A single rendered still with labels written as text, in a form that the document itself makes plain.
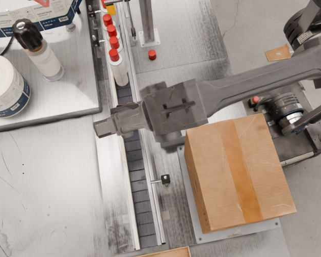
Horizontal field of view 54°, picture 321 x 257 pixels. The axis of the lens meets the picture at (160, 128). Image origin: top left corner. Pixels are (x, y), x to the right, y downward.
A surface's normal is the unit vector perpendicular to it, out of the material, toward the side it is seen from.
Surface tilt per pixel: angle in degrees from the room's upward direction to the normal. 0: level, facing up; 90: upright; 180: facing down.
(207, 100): 29
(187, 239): 0
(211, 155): 0
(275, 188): 0
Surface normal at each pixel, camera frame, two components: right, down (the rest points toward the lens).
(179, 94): -0.69, 0.26
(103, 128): -0.07, 0.09
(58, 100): -0.04, -0.35
